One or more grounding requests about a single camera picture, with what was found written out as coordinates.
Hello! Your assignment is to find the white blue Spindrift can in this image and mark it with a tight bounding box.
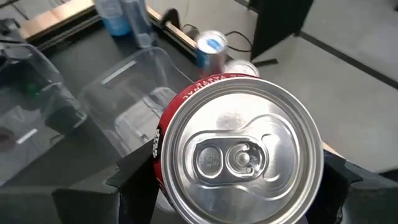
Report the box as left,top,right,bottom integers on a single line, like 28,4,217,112
93,0,133,37

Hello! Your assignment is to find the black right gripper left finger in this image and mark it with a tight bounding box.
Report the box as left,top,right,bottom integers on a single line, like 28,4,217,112
0,138,161,224

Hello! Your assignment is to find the blue silver Red Bull can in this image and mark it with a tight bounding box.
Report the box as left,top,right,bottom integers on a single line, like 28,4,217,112
195,30,229,78
121,0,156,49

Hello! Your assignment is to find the black partition panel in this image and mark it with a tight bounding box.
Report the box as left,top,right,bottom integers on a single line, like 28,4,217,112
248,0,315,68

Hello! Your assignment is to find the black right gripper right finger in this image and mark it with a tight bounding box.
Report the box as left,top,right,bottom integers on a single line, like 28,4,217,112
306,149,398,224

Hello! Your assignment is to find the green plastic item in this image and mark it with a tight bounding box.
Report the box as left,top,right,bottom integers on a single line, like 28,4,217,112
24,82,40,97

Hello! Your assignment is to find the red Coca-Cola can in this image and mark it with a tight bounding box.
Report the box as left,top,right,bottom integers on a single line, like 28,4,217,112
152,73,325,224
223,59,260,78

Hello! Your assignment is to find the clear plastic storage bin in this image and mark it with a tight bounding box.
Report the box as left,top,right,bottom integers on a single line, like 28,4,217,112
77,46,200,158
0,42,90,187

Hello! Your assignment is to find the black cable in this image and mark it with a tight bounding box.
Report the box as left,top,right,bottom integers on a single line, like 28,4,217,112
160,7,200,40
223,30,253,54

